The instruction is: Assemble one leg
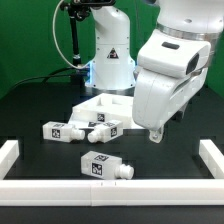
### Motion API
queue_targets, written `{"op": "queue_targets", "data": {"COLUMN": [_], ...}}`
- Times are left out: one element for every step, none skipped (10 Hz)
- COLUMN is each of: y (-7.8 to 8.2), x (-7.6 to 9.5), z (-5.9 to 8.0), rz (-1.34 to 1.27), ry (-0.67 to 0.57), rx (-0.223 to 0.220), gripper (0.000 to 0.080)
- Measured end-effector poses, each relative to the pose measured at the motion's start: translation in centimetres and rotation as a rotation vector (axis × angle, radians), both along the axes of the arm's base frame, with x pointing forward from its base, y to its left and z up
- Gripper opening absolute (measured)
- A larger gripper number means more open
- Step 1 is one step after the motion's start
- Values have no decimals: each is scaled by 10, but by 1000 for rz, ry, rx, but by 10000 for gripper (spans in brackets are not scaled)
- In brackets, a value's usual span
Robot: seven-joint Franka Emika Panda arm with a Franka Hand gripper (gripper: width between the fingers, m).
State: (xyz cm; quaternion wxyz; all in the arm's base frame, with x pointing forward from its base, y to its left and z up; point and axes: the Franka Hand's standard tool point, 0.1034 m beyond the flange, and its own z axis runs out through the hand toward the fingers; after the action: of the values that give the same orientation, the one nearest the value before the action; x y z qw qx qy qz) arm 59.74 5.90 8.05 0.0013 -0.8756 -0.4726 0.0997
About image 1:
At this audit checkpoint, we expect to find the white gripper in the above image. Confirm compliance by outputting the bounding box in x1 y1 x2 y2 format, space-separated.
132 31 211 143

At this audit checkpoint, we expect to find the white square table top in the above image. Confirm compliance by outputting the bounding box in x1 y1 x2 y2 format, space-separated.
69 93 141 129

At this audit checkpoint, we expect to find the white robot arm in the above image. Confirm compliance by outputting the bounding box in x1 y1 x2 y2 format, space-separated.
71 0 224 143

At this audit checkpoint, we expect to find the white U-shaped fence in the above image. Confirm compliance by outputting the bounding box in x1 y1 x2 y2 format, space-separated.
0 140 224 206

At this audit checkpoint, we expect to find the black cable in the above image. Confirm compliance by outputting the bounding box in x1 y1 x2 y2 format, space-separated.
0 67 88 101

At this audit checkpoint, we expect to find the white cable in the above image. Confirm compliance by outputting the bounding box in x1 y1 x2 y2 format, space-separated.
52 0 88 70

